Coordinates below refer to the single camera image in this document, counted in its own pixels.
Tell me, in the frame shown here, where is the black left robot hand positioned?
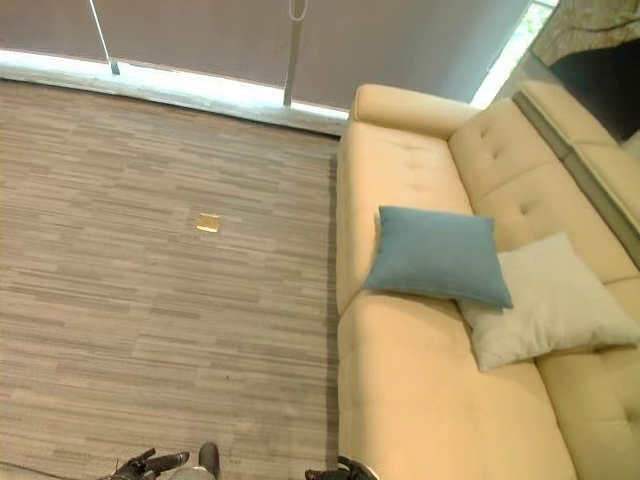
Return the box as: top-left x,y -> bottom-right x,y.
110,448 -> 192,480

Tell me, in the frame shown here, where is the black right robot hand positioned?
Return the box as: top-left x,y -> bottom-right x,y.
304,454 -> 382,480

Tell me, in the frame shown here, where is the cream leather sofa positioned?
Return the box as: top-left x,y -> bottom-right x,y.
333,83 -> 640,480

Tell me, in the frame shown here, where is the dark robot foot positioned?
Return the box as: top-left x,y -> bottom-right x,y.
198,441 -> 222,480

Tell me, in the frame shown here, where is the blue square cushion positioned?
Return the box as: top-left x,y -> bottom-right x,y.
362,205 -> 515,310

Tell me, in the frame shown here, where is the gold floor socket plate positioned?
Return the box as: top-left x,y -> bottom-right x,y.
195,211 -> 223,234

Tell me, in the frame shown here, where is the white square cushion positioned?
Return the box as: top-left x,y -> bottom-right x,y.
458,231 -> 640,373

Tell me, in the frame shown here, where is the cream ledge with grey strip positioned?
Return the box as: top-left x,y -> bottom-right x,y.
512,78 -> 640,274

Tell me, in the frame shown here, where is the grey roller blind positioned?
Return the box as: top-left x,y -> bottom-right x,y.
0,0 -> 532,112

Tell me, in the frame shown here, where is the grey window post with cord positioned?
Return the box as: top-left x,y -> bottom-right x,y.
282,0 -> 307,108

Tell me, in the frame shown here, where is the thin white window post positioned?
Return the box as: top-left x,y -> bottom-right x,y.
88,0 -> 122,77

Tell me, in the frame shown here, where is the marble pattern wall panel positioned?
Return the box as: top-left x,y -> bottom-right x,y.
528,0 -> 640,69

